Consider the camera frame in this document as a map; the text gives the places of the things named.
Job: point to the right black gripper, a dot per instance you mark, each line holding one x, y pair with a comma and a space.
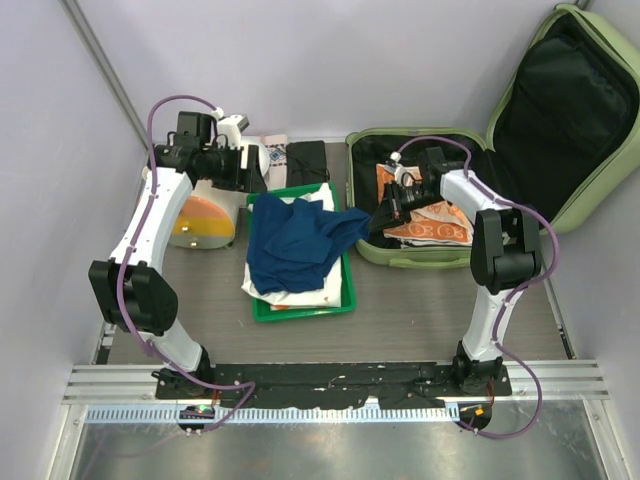
388, 216

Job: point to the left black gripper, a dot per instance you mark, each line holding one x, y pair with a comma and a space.
248, 180

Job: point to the cream round drawer cabinet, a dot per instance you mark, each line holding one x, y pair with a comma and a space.
205, 220

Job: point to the orange cartoon print towel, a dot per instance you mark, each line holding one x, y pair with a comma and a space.
436, 224

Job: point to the blue garment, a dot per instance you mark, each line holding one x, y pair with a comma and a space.
293, 246

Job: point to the white garment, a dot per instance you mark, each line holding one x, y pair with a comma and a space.
323, 296

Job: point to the floral orange cloth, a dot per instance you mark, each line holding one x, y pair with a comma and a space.
281, 307

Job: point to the green plastic tray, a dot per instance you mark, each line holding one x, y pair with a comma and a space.
264, 312

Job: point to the green hard-shell suitcase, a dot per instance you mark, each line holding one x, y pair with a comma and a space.
563, 136

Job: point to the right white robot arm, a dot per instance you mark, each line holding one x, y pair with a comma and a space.
505, 252

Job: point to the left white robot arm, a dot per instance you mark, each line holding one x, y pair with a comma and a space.
129, 287

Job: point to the white paper plate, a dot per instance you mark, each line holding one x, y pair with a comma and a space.
254, 168

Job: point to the patterned cloth placemat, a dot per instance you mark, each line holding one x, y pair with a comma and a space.
276, 145

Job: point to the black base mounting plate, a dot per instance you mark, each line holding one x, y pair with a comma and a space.
332, 386

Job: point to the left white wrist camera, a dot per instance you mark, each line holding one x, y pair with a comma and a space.
228, 129

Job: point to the white slotted cable duct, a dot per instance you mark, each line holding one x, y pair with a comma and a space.
184, 414

